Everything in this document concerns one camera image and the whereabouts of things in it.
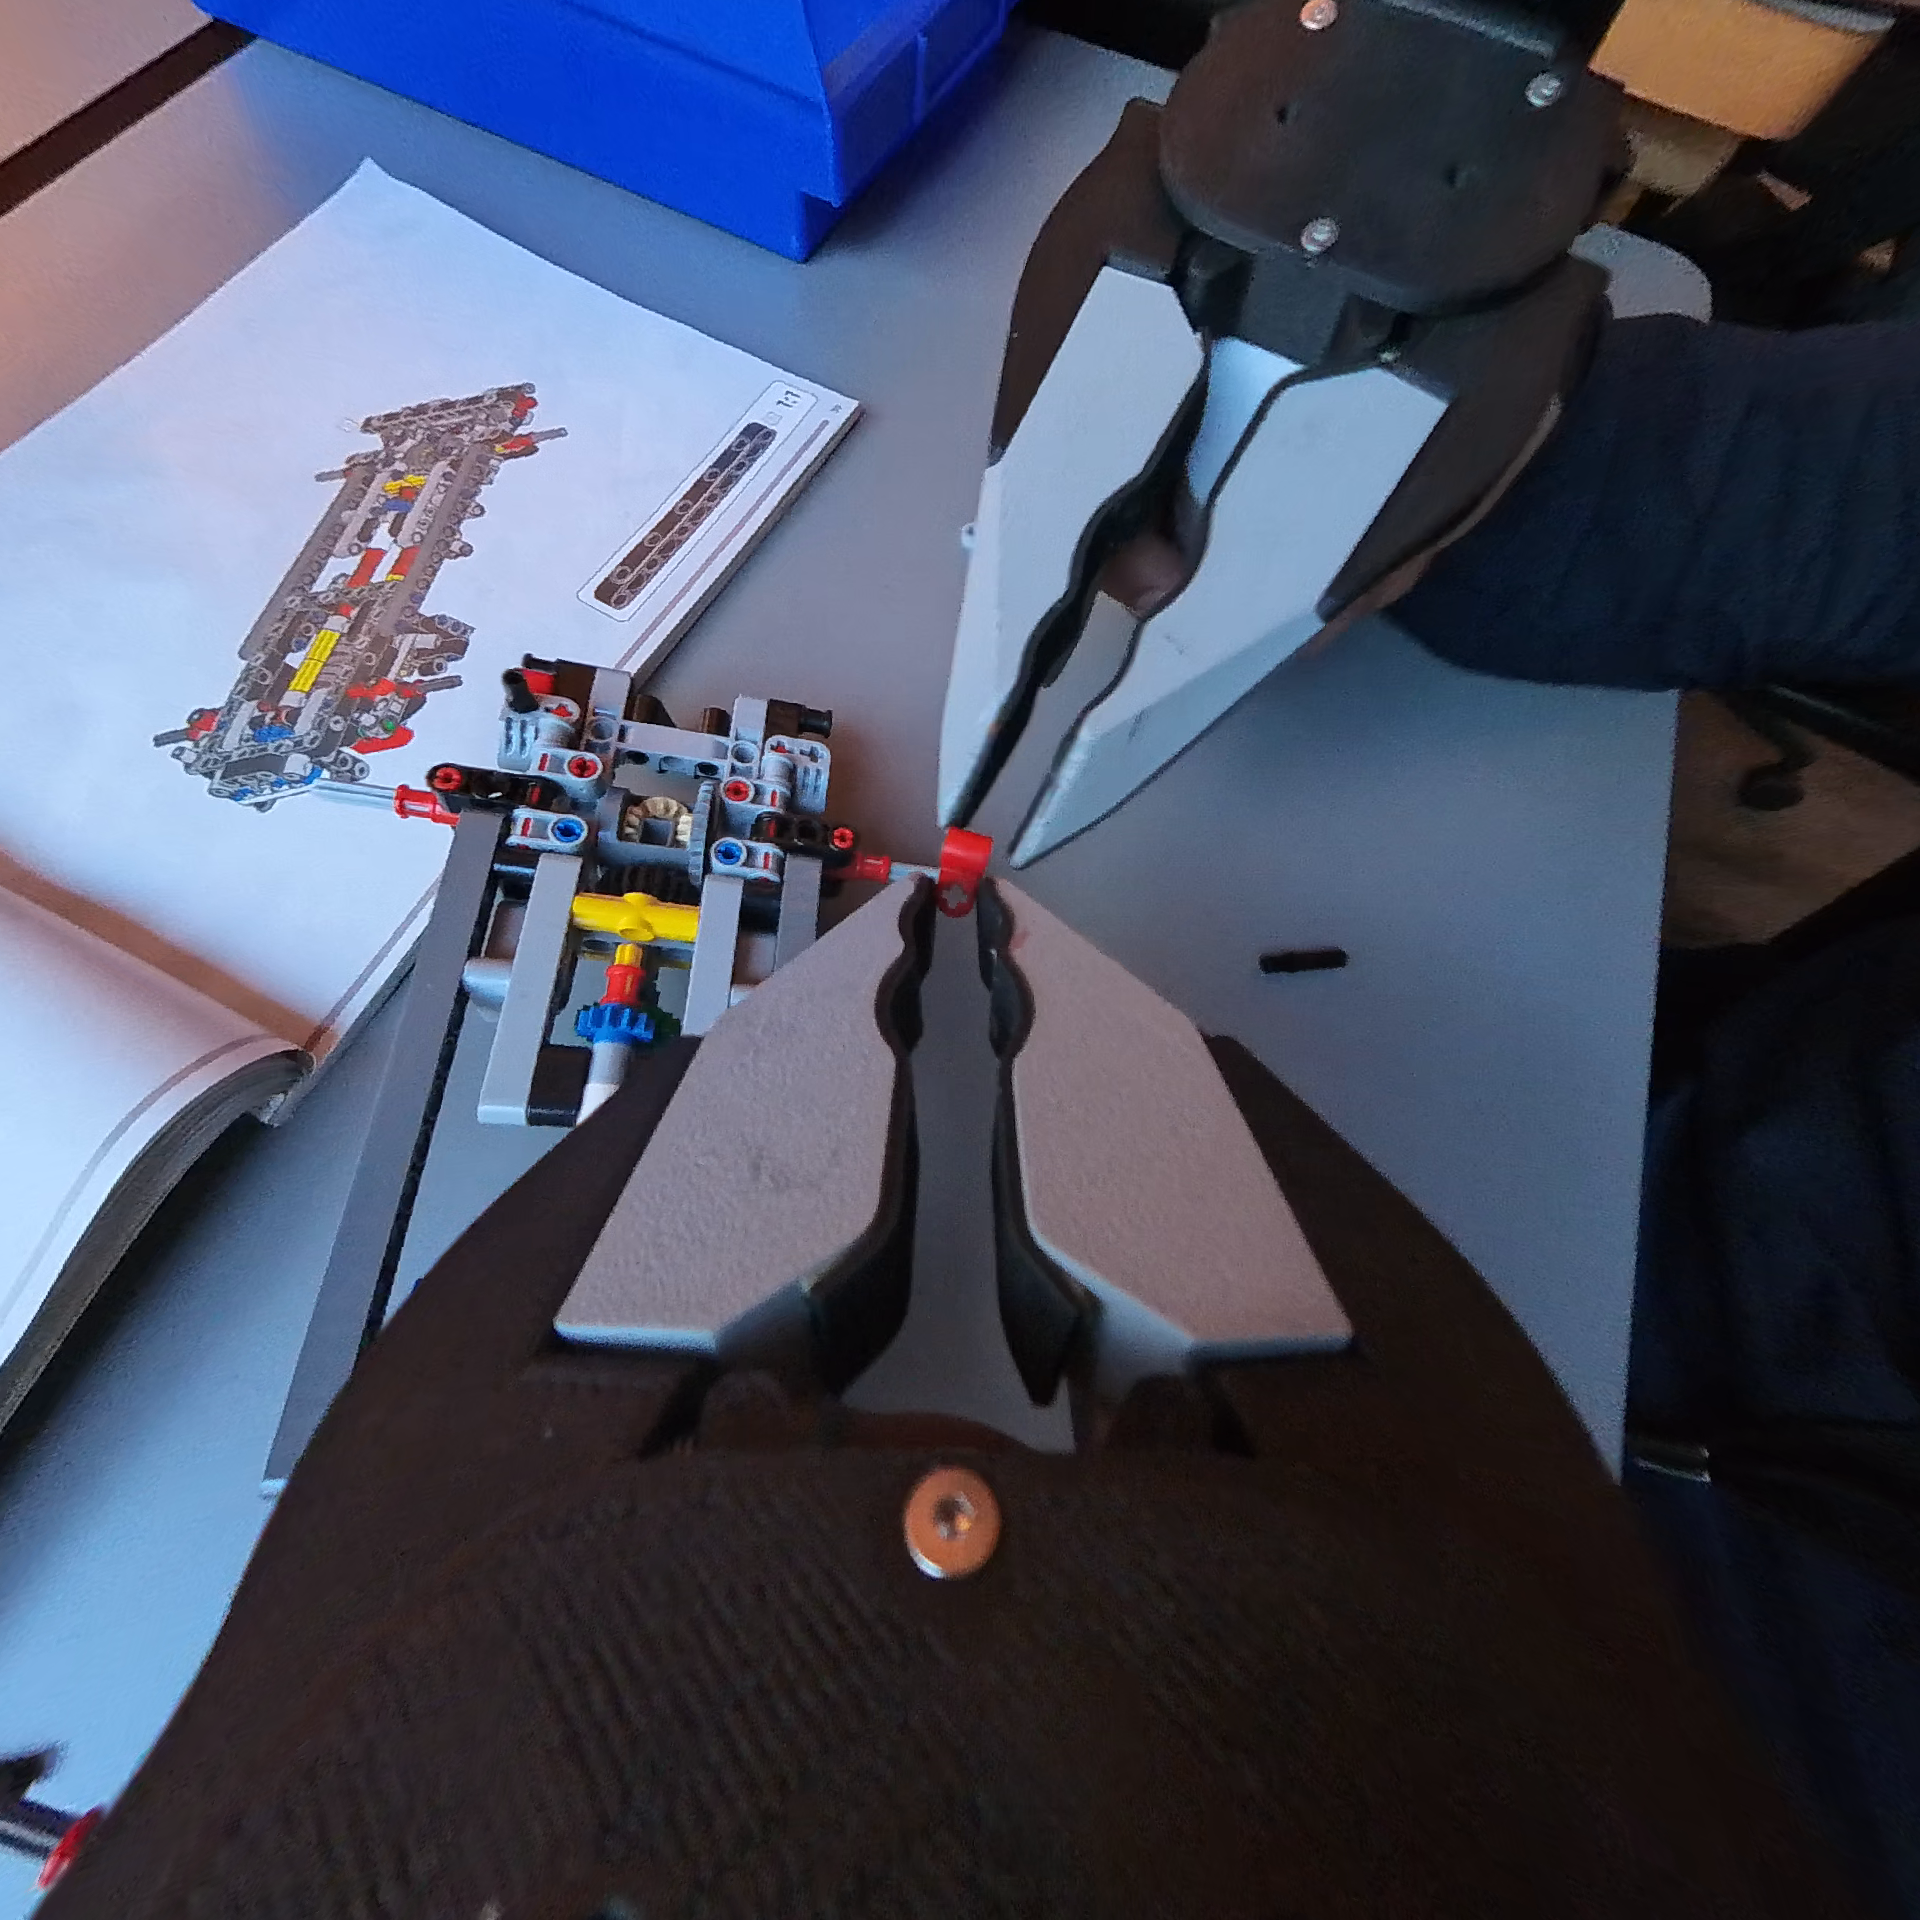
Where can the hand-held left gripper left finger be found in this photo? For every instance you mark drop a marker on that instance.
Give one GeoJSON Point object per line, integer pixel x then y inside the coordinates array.
{"type": "Point", "coordinates": [751, 1171]}

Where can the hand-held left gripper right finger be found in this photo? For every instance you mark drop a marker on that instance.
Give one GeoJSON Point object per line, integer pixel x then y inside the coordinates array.
{"type": "Point", "coordinates": [1154, 1171]}

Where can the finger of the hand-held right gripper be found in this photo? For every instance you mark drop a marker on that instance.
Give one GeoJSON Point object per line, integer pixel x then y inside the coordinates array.
{"type": "Point", "coordinates": [1289, 511]}
{"type": "Point", "coordinates": [1073, 435]}

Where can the grey toy brick model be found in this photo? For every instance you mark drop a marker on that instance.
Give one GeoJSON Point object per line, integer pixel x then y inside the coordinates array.
{"type": "Point", "coordinates": [644, 914]}

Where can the person's right forearm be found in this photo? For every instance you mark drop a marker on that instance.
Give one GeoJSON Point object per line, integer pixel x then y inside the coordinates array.
{"type": "Point", "coordinates": [1694, 495]}

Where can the small black toy pin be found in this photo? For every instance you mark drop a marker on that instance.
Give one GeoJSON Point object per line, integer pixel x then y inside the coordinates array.
{"type": "Point", "coordinates": [1300, 961]}

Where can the tan furniture piece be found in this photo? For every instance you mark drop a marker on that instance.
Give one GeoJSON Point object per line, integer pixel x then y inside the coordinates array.
{"type": "Point", "coordinates": [1711, 75]}

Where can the blue plastic bin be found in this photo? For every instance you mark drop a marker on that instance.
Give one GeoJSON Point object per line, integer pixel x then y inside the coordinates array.
{"type": "Point", "coordinates": [662, 89]}

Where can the person's dark clothing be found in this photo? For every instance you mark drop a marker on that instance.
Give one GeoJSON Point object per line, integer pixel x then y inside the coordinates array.
{"type": "Point", "coordinates": [1785, 1350]}

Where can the open instruction booklet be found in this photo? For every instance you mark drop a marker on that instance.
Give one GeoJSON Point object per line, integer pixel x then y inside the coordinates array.
{"type": "Point", "coordinates": [225, 495]}

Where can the black and red toy piece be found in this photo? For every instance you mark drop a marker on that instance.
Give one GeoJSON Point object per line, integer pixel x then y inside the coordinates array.
{"type": "Point", "coordinates": [44, 1823]}

